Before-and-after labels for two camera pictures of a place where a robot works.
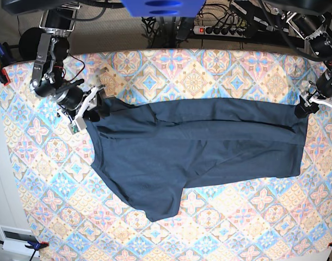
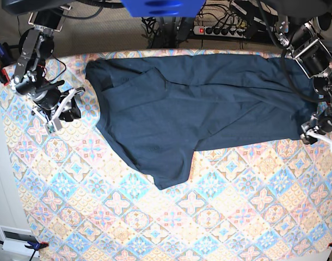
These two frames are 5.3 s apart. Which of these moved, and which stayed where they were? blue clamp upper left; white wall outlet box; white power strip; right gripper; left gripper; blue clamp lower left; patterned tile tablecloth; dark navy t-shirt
Moved: right gripper; left gripper; dark navy t-shirt
Stayed: white wall outlet box; blue clamp upper left; white power strip; blue clamp lower left; patterned tile tablecloth
